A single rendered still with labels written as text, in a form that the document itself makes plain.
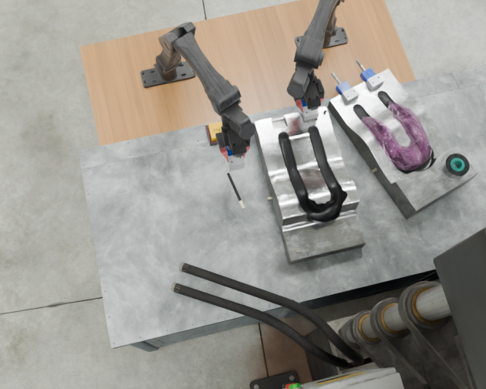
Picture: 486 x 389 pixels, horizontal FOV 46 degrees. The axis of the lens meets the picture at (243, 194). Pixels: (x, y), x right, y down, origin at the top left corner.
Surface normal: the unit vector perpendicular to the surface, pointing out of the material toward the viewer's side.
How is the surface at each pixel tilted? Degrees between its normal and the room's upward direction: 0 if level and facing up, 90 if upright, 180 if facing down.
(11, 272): 0
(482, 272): 90
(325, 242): 0
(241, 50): 0
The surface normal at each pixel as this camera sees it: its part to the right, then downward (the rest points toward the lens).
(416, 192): 0.03, -0.31
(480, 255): -0.97, 0.22
